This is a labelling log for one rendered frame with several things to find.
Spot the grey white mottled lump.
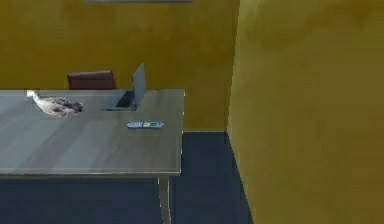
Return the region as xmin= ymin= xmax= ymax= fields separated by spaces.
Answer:
xmin=26 ymin=89 xmax=84 ymax=118

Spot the dark red chair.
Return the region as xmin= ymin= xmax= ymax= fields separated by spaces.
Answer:
xmin=66 ymin=69 xmax=118 ymax=91

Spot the grey open laptop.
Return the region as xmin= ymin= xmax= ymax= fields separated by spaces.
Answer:
xmin=101 ymin=62 xmax=147 ymax=112

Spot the grey table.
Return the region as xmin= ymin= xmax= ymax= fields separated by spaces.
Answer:
xmin=0 ymin=88 xmax=186 ymax=224

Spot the grey remote control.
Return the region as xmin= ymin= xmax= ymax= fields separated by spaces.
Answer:
xmin=126 ymin=120 xmax=165 ymax=130

